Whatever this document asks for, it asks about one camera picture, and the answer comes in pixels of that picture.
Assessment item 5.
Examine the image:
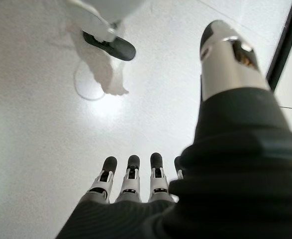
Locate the dark robot right hand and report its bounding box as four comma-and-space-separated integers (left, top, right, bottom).
55, 19, 292, 239

